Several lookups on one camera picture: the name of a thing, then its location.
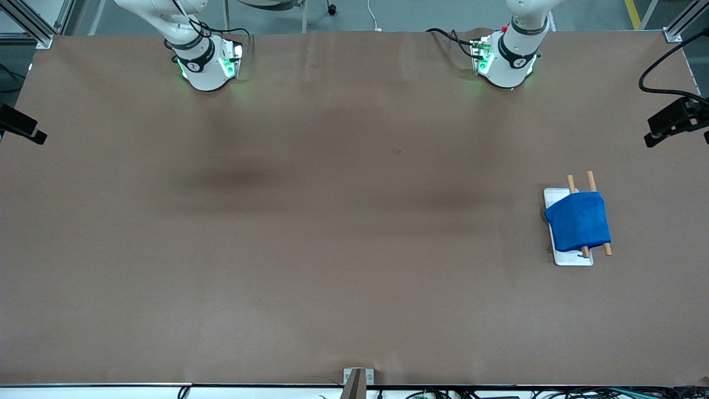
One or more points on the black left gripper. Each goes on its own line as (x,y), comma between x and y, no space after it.
(703,115)

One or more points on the blue microfibre towel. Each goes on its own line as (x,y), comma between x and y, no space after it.
(579,221)

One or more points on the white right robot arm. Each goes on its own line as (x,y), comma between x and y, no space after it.
(205,72)

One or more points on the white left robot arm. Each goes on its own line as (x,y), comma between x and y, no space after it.
(507,69)

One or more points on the white towel rack base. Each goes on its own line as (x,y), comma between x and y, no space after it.
(568,259)

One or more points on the wooden rack rod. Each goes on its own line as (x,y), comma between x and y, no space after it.
(591,180)
(570,183)

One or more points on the chair base with caster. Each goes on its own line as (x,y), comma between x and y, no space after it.
(271,4)

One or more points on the brown table cover sheet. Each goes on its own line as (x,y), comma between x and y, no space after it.
(332,221)

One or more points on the aluminium frame post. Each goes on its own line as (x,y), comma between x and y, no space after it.
(672,36)
(44,41)

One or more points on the grey metal camera mount bracket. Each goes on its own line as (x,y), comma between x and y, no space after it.
(357,385)

